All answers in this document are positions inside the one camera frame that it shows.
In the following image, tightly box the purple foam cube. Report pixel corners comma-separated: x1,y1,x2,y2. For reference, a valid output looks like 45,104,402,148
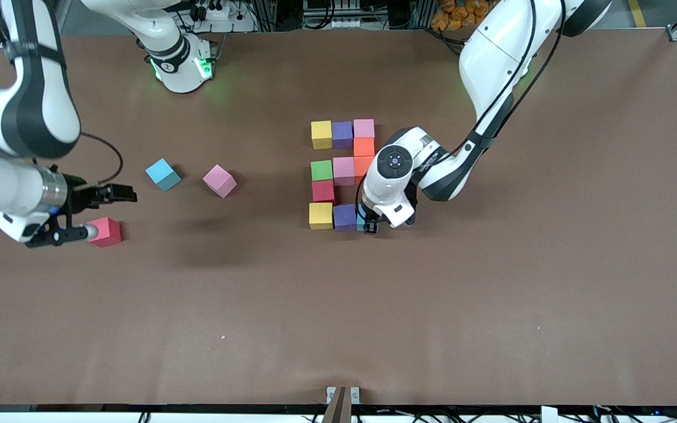
331,121,354,150
333,204,357,233

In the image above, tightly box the yellow foam cube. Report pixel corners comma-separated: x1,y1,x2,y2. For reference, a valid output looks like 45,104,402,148
311,121,333,150
309,202,334,230

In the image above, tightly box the red foam cube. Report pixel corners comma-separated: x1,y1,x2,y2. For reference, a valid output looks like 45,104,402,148
312,180,337,205
86,217,123,248

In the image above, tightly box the brown table cover sheet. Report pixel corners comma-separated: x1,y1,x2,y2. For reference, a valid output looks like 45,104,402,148
0,28,677,406

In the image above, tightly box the brown wooden strip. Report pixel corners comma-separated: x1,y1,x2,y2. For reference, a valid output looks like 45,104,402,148
321,386,352,423

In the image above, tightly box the white power strip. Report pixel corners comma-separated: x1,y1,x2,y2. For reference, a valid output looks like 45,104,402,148
189,2,232,22

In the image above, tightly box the pile of orange items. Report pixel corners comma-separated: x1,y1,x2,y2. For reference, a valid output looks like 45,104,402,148
431,0,495,31

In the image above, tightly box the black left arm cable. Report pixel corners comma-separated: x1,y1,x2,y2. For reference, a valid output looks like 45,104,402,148
355,0,567,221

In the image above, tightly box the small metal bracket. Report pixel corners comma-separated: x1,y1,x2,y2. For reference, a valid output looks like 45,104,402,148
326,386,361,406

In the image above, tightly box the aluminium frame post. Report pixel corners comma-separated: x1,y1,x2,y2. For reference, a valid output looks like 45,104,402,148
256,0,278,30
412,0,436,29

